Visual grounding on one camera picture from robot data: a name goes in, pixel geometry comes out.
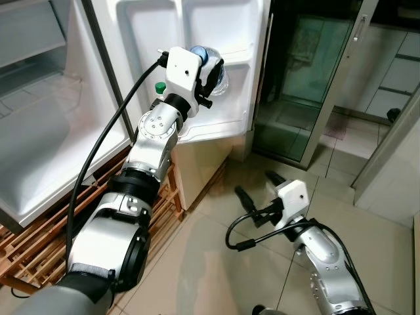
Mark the clear water bottle blue cap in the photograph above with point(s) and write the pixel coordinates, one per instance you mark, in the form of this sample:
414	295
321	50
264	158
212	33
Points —
198	52

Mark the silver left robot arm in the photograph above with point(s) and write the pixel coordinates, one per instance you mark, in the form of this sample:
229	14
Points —
115	230

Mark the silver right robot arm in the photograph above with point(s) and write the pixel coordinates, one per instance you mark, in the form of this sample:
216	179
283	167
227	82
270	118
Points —
325	262

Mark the white fridge door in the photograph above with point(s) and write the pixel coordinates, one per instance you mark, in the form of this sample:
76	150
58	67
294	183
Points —
223	26

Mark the silver fridge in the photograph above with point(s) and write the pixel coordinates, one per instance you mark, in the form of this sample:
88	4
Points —
39	131

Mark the orange juice bottle green cap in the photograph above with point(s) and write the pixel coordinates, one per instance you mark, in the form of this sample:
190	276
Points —
159	87

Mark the glass door cabinet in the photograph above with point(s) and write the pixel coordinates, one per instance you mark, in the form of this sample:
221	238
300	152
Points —
308	79

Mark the grey robot foot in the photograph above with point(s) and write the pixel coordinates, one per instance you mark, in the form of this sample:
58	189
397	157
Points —
269	310

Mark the grey cabinet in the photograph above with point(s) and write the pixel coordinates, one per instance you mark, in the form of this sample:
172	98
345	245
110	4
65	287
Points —
394	170

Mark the wooden wine rack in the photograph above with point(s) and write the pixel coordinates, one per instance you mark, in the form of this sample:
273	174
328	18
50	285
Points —
39	249

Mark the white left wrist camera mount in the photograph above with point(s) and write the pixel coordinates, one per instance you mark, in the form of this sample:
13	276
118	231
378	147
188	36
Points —
182	69

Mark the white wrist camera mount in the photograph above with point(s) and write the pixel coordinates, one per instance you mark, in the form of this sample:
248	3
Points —
182	69
292	200

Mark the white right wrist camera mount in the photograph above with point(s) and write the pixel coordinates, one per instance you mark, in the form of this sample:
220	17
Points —
292	200

